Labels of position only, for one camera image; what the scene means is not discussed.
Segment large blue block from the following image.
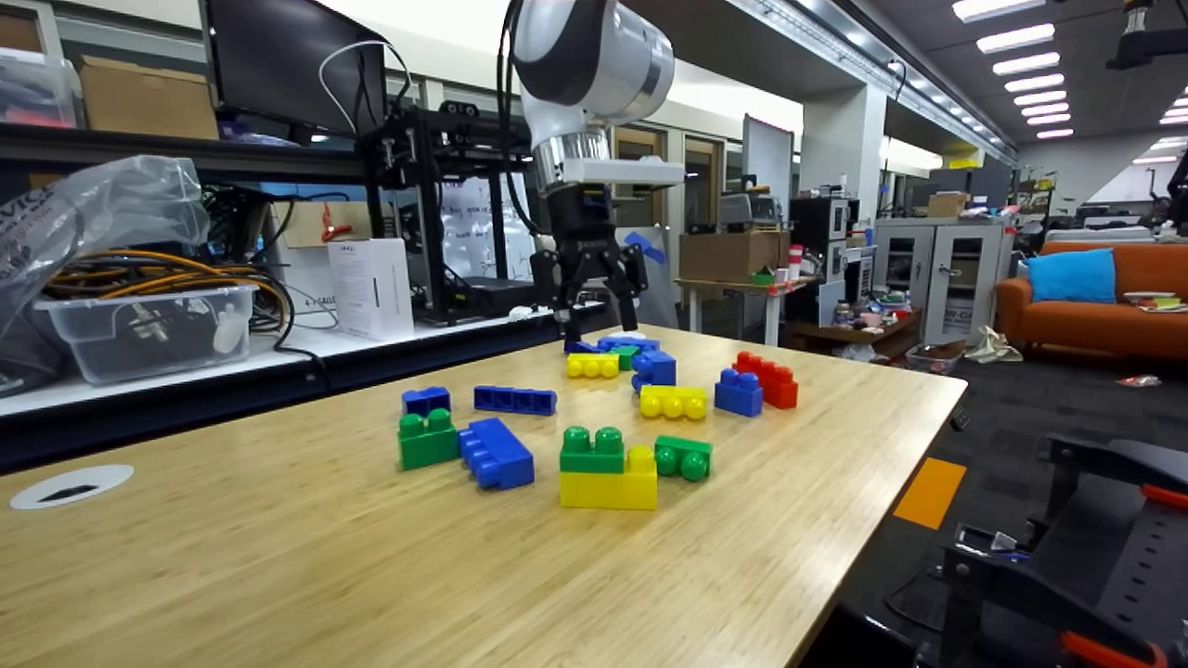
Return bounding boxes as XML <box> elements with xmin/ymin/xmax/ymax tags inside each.
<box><xmin>458</xmin><ymin>417</ymin><xmax>537</xmax><ymax>495</ymax></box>
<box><xmin>593</xmin><ymin>330</ymin><xmax>661</xmax><ymax>358</ymax></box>

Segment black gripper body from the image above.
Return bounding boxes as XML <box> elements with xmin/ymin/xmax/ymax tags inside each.
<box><xmin>541</xmin><ymin>183</ymin><xmax>624</xmax><ymax>261</ymax></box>

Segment clear panel blue tape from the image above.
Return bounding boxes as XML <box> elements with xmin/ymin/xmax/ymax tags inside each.
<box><xmin>618</xmin><ymin>226</ymin><xmax>684</xmax><ymax>328</ymax></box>

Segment blue square block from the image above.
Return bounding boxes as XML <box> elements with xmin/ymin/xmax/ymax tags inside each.
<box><xmin>626</xmin><ymin>345</ymin><xmax>681</xmax><ymax>391</ymax></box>
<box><xmin>710</xmin><ymin>364</ymin><xmax>765</xmax><ymax>419</ymax></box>

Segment blue pillow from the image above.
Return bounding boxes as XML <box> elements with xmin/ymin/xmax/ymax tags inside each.
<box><xmin>1020</xmin><ymin>246</ymin><xmax>1121</xmax><ymax>304</ymax></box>

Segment brown cardboard box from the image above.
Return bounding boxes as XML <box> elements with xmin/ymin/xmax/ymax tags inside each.
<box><xmin>676</xmin><ymin>226</ymin><xmax>795</xmax><ymax>287</ymax></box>
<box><xmin>76</xmin><ymin>51</ymin><xmax>223</xmax><ymax>146</ymax></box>

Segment long red block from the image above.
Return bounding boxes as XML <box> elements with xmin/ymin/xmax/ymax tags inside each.
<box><xmin>733</xmin><ymin>350</ymin><xmax>802</xmax><ymax>411</ymax></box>

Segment white glass-door cabinet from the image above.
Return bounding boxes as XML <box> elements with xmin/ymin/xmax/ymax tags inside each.
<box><xmin>870</xmin><ymin>214</ymin><xmax>1012</xmax><ymax>350</ymax></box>

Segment small blue block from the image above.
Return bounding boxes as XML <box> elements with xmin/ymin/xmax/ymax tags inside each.
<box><xmin>396</xmin><ymin>384</ymin><xmax>453</xmax><ymax>419</ymax></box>

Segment white side bench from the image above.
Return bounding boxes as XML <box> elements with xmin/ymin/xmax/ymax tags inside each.
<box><xmin>0</xmin><ymin>297</ymin><xmax>614</xmax><ymax>474</ymax></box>

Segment ceiling light panel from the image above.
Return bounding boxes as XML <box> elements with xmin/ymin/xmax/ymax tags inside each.
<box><xmin>1004</xmin><ymin>66</ymin><xmax>1069</xmax><ymax>97</ymax></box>
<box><xmin>972</xmin><ymin>20</ymin><xmax>1061</xmax><ymax>56</ymax></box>
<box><xmin>986</xmin><ymin>50</ymin><xmax>1067</xmax><ymax>78</ymax></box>

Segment yellow three-stud block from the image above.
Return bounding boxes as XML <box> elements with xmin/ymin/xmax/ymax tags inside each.
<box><xmin>634</xmin><ymin>384</ymin><xmax>713</xmax><ymax>427</ymax></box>
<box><xmin>558</xmin><ymin>447</ymin><xmax>663</xmax><ymax>515</ymax></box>

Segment long flat blue block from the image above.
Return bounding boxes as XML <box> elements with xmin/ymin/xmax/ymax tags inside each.
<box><xmin>473</xmin><ymin>384</ymin><xmax>559</xmax><ymax>419</ymax></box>

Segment clear plastic bag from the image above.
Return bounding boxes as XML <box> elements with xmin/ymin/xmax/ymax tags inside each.
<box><xmin>0</xmin><ymin>152</ymin><xmax>212</xmax><ymax>384</ymax></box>

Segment clear storage box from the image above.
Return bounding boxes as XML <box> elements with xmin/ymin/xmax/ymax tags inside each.
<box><xmin>0</xmin><ymin>50</ymin><xmax>83</xmax><ymax>132</ymax></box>

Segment grey standing panel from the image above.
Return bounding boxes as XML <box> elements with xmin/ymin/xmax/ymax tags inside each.
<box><xmin>738</xmin><ymin>111</ymin><xmax>798</xmax><ymax>230</ymax></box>

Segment green square block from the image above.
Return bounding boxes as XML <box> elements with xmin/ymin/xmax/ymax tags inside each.
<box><xmin>392</xmin><ymin>406</ymin><xmax>463</xmax><ymax>474</ymax></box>

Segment black stand orange grips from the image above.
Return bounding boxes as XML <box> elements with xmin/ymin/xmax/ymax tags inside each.
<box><xmin>931</xmin><ymin>427</ymin><xmax>1188</xmax><ymax>668</ymax></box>

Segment orange cable bundle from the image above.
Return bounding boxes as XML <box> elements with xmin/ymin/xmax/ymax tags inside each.
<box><xmin>42</xmin><ymin>249</ymin><xmax>256</xmax><ymax>304</ymax></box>

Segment clear plastic bin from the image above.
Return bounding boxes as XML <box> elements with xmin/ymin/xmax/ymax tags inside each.
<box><xmin>31</xmin><ymin>283</ymin><xmax>261</xmax><ymax>391</ymax></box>

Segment white cardboard box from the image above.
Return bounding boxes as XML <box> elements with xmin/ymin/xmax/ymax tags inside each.
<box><xmin>323</xmin><ymin>233</ymin><xmax>416</xmax><ymax>340</ymax></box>

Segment white table grommet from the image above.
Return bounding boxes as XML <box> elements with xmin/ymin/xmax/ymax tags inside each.
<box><xmin>3</xmin><ymin>465</ymin><xmax>137</xmax><ymax>515</ymax></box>

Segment orange floor marker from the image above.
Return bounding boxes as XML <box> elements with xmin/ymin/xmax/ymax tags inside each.
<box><xmin>891</xmin><ymin>454</ymin><xmax>972</xmax><ymax>529</ymax></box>

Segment yellow toy block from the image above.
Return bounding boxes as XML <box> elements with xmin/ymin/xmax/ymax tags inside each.
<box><xmin>559</xmin><ymin>350</ymin><xmax>624</xmax><ymax>384</ymax></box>

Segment orange sofa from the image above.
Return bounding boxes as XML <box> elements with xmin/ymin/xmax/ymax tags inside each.
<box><xmin>991</xmin><ymin>233</ymin><xmax>1188</xmax><ymax>364</ymax></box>

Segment black monitor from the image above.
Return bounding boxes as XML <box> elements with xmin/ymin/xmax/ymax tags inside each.
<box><xmin>201</xmin><ymin>0</ymin><xmax>389</xmax><ymax>142</ymax></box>

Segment light wooden desk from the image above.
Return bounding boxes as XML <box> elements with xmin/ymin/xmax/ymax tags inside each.
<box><xmin>673</xmin><ymin>271</ymin><xmax>823</xmax><ymax>350</ymax></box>

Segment black 3D printer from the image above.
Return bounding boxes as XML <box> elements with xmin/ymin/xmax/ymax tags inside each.
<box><xmin>352</xmin><ymin>99</ymin><xmax>584</xmax><ymax>324</ymax></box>

